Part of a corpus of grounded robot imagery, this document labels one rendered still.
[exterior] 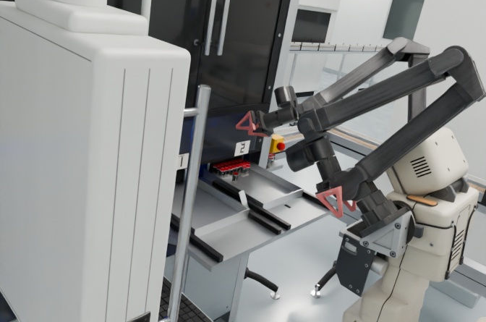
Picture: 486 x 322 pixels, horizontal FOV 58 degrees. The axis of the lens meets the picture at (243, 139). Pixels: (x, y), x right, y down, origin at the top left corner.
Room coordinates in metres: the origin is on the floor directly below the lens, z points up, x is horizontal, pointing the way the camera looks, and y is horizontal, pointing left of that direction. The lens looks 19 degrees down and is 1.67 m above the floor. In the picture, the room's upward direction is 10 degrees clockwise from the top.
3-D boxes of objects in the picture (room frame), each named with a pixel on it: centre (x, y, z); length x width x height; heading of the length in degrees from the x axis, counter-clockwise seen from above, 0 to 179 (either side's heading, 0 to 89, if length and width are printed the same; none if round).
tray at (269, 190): (1.69, -0.07, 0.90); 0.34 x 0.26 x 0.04; 50
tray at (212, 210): (1.43, 0.15, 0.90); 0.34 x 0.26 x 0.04; 50
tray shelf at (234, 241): (1.52, -0.02, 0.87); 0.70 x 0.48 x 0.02; 140
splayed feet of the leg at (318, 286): (2.39, -0.73, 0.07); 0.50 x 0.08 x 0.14; 140
